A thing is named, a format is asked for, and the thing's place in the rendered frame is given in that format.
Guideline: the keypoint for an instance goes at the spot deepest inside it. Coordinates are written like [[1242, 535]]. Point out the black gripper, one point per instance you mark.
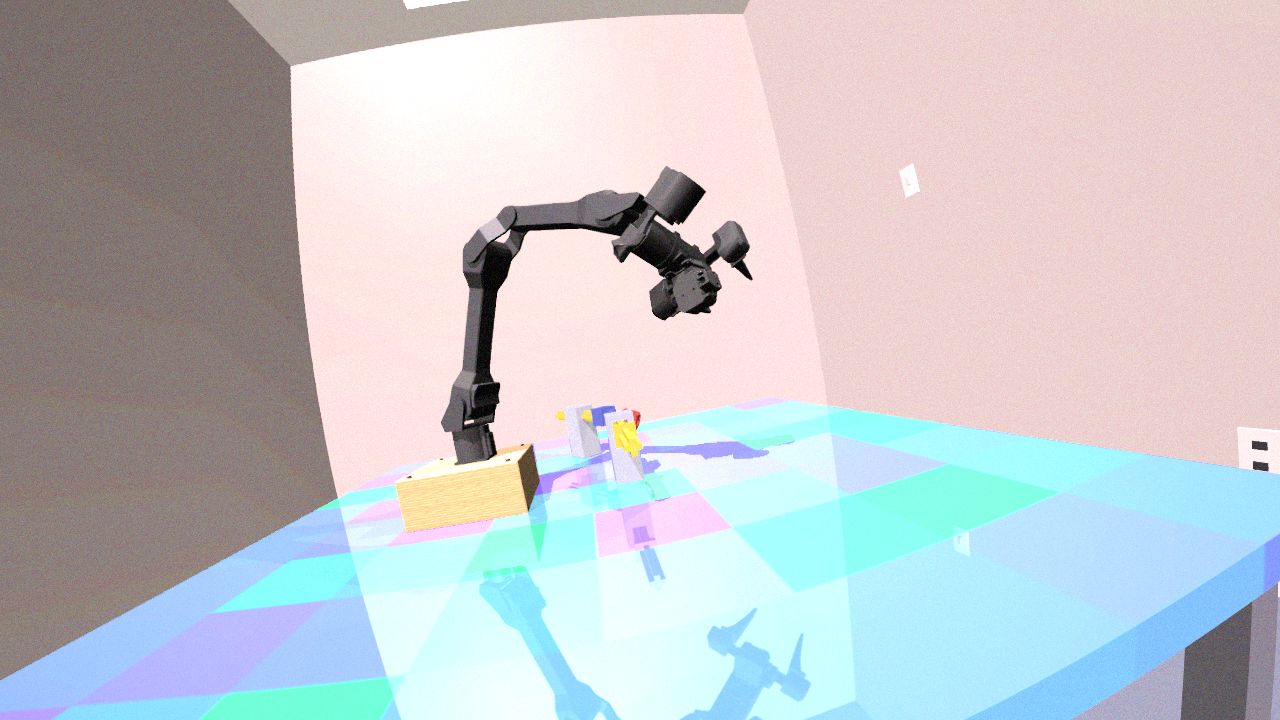
[[730, 243]]

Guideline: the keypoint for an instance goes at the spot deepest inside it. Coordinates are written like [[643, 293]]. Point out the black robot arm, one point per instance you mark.
[[486, 264]]

